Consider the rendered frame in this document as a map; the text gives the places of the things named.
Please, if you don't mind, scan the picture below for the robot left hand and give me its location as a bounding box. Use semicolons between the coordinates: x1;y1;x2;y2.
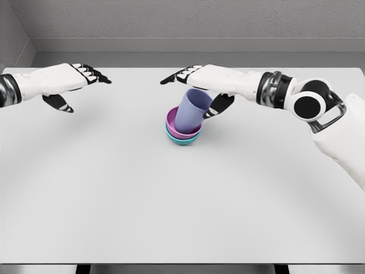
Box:
38;63;112;114

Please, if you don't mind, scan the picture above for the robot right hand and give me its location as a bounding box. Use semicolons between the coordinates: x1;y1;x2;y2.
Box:
160;64;240;120

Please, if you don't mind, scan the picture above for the lavender plastic cup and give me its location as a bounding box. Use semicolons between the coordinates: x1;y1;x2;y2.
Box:
174;88;214;134

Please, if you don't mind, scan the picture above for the pink plastic bowl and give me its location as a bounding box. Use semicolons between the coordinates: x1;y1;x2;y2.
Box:
166;106;204;140

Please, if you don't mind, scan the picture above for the teal plastic bowl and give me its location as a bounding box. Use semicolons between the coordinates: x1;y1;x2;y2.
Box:
164;124;202;147

